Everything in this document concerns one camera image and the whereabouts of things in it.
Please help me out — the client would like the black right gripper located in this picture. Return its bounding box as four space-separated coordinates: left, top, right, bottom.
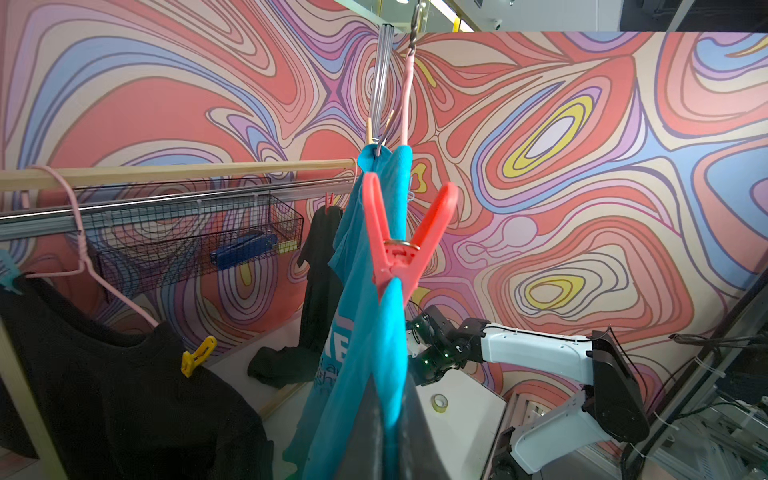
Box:
335 306 480 480

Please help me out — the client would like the teal t-shirt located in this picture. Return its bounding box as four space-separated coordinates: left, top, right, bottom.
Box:
283 180 408 479

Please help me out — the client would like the red clothespin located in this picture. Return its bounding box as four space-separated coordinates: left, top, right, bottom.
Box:
362 173 459 303

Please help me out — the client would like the pink hanger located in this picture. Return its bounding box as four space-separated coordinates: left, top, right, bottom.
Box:
365 0 428 158
26 165 159 328

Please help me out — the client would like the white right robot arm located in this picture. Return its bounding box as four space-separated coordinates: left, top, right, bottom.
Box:
406 306 650 479

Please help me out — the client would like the yellow tape roll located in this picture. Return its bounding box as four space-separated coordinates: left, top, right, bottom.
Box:
430 393 449 413

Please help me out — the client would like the white plastic tray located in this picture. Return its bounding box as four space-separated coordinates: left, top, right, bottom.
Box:
406 329 425 357

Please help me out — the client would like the dark green t-shirt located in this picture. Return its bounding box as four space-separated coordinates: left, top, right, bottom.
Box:
247 206 343 389

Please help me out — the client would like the yellow clothespin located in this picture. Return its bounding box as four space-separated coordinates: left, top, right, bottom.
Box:
180 336 218 378

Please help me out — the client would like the blue stapler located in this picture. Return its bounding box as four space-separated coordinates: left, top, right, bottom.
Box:
210 230 278 270

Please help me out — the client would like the black t-shirt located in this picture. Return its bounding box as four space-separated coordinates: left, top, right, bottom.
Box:
1 277 274 479

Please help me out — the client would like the teal clothespin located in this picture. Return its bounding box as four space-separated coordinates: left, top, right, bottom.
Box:
0 249 23 295

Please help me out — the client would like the black wire basket back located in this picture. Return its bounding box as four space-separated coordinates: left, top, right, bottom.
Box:
81 175 304 297

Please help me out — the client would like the wooden clothes rack frame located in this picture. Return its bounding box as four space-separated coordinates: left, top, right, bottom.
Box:
1 159 356 479

